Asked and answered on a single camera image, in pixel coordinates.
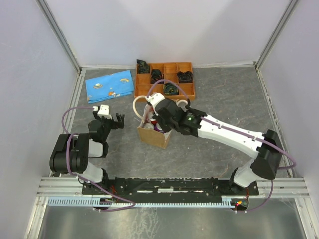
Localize burlap canvas tote bag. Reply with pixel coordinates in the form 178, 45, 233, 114
133, 95, 189, 149

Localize light blue cable duct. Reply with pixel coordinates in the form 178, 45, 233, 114
47, 197, 235, 208

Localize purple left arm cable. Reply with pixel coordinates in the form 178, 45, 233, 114
61, 106, 137, 212

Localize left aluminium corner post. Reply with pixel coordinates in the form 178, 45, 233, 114
36, 0, 82, 72

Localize aluminium front rail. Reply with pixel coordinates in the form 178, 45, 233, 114
37, 177, 310, 198

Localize red soda can middle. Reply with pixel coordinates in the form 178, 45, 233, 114
148, 119, 157, 125

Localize dark rolled sock front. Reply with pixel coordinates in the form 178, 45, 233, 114
163, 83, 179, 96

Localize dark rolled sock middle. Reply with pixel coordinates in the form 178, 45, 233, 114
151, 69, 163, 84

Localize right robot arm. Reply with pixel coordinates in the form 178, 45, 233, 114
147, 94, 282, 195

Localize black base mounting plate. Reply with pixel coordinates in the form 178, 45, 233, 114
82, 177, 259, 203

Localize purple soda can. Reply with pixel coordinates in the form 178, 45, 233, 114
155, 123, 164, 133

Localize red soda can back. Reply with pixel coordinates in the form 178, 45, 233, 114
148, 112, 155, 121

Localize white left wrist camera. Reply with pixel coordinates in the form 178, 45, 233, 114
93, 105, 113, 119

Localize wooden compartment tray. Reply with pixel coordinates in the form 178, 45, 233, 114
134, 62, 195, 100

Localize aluminium corner post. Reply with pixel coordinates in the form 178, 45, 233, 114
36, 0, 82, 72
254, 0, 300, 71

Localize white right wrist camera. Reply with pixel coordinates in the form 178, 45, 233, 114
145, 93, 165, 108

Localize right aluminium corner post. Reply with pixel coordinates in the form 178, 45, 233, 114
254, 0, 300, 71

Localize blue space-print cloth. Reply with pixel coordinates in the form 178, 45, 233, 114
85, 70, 134, 104

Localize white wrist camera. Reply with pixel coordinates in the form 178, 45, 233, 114
145, 93, 165, 108
93, 105, 113, 119

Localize dark rolled sock right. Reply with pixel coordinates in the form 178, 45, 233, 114
177, 71, 193, 83

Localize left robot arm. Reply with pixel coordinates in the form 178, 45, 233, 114
49, 113, 125, 194

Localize dark rolled sock back-left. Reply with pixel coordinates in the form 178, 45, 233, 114
137, 59, 150, 74

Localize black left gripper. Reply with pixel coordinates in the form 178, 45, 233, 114
93, 111, 125, 141

